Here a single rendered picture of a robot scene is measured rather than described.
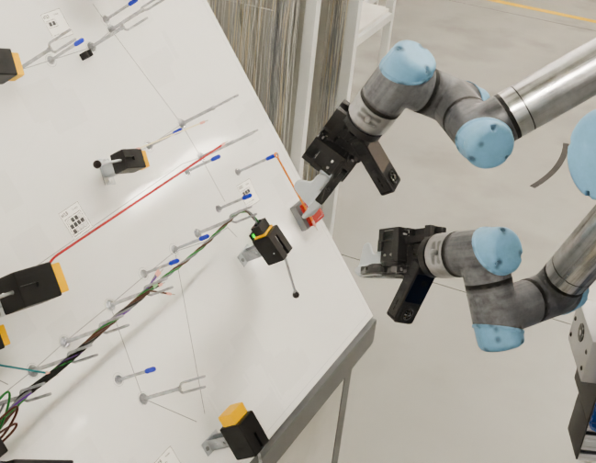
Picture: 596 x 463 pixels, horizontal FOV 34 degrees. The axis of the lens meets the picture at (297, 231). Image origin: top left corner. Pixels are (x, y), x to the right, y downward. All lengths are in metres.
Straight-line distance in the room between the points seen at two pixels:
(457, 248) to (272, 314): 0.48
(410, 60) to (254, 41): 1.07
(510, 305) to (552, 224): 3.08
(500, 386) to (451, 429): 0.32
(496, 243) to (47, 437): 0.72
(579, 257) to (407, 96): 0.36
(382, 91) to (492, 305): 0.37
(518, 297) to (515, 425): 1.81
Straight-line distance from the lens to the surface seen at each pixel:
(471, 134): 1.44
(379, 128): 1.58
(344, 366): 2.05
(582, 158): 1.30
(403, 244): 1.67
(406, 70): 1.51
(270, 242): 1.80
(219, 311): 1.78
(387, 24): 5.07
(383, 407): 3.30
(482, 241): 1.52
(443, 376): 3.48
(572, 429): 1.98
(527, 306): 1.58
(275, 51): 2.49
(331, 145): 1.63
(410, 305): 1.66
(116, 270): 1.63
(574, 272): 1.57
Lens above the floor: 2.07
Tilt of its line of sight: 30 degrees down
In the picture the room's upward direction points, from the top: 6 degrees clockwise
